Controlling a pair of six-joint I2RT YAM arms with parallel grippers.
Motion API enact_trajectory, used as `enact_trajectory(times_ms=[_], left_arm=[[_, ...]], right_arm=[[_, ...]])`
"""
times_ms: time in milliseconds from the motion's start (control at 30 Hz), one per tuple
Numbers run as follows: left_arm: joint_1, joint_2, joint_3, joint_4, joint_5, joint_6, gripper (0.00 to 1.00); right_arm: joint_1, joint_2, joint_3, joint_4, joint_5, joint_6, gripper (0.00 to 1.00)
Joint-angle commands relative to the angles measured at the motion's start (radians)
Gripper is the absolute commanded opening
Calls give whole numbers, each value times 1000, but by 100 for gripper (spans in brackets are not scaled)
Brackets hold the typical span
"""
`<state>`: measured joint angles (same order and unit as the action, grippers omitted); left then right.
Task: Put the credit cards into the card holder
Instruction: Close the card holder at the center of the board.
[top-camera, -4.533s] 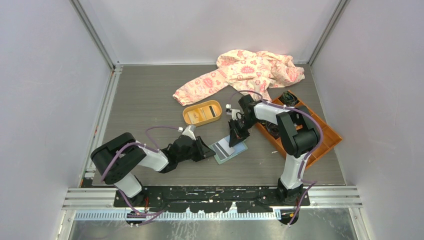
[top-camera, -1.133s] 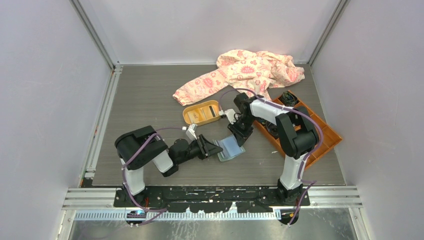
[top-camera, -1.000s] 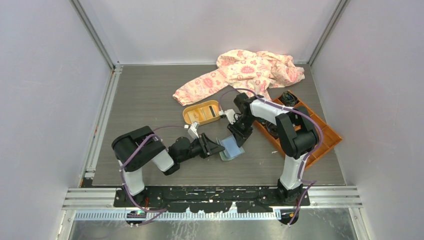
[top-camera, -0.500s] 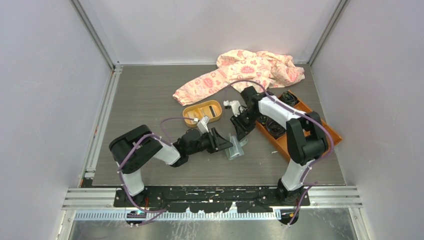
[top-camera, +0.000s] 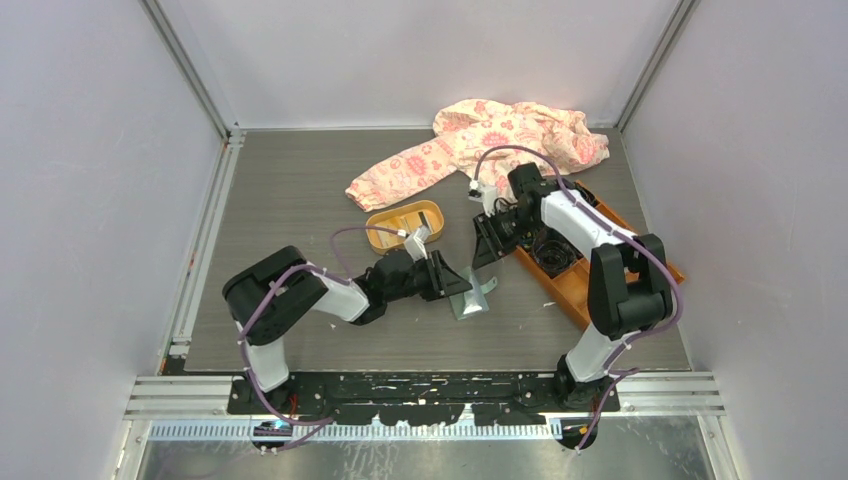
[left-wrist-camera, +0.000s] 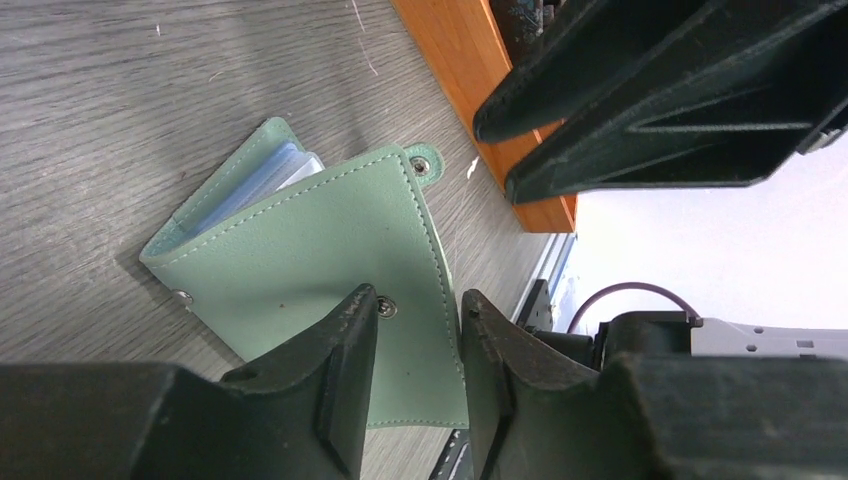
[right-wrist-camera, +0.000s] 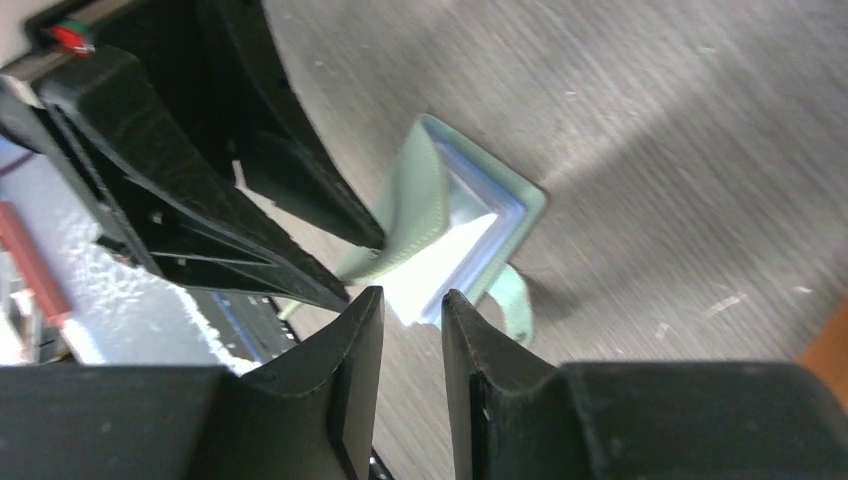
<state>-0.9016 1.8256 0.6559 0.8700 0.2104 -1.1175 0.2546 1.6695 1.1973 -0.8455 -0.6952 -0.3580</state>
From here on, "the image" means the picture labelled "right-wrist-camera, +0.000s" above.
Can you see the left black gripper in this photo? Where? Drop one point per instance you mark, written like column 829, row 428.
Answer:
column 136, row 102

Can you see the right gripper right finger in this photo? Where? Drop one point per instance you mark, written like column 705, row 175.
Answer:
column 515, row 416

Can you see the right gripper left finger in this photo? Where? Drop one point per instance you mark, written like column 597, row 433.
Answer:
column 308, row 414

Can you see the green card holder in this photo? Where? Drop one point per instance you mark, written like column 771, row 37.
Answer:
column 453, row 215

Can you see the orange compartment organizer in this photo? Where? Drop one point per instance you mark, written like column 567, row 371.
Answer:
column 826, row 357

